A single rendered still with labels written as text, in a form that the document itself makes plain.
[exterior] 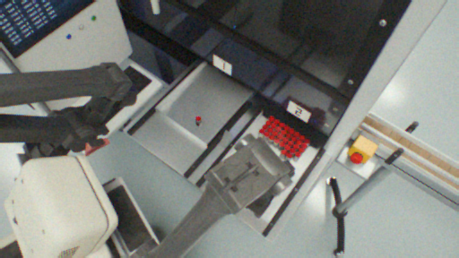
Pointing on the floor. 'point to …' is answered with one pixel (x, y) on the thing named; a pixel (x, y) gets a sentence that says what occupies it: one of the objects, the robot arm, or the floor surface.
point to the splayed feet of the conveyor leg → (338, 219)
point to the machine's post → (381, 74)
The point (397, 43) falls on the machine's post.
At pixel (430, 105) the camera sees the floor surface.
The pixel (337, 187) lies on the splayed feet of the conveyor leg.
